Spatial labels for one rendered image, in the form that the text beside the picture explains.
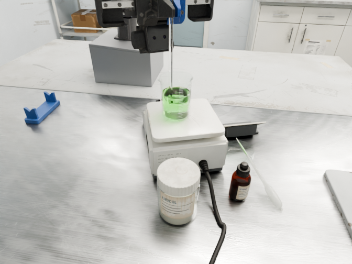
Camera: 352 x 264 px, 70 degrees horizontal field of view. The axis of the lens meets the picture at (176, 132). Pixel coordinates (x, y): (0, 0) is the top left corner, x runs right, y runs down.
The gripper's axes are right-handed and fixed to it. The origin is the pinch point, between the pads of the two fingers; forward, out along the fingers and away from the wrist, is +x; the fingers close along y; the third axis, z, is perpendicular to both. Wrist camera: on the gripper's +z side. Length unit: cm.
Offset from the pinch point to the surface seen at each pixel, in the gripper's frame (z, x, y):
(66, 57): 26, -64, 19
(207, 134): 17.0, 8.2, -3.8
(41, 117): 25.0, -19.6, 24.2
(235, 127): 22.9, 0.6, -14.4
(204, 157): 21.5, 8.5, -3.6
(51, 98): 24.1, -26.6, 21.9
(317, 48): 70, -154, -208
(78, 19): 47, -233, 11
